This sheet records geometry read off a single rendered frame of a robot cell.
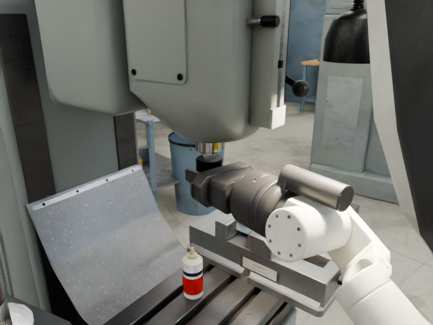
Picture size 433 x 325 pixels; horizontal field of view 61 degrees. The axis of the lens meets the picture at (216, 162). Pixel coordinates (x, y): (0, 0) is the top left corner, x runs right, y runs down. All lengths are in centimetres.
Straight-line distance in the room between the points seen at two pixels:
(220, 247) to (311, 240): 43
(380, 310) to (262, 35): 36
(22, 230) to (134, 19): 54
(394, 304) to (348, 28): 31
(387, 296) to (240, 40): 35
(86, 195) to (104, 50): 43
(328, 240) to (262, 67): 24
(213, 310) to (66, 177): 44
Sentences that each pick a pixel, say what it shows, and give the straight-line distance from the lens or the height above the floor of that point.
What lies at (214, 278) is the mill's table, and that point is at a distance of 84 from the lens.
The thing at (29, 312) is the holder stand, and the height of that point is 117.
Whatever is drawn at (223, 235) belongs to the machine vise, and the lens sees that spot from 83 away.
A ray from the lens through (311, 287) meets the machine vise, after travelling 76.
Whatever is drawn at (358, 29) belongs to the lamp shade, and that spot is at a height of 148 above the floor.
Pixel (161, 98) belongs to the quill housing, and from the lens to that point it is 55.
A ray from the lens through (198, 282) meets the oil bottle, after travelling 77.
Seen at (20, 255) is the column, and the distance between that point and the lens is 95.
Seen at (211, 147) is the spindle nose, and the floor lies 129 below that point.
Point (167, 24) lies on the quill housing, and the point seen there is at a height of 148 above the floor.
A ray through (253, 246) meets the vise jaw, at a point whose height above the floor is 105.
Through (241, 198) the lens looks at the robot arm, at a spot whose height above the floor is 125.
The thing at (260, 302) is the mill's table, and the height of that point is 97.
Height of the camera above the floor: 148
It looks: 20 degrees down
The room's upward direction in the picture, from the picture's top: straight up
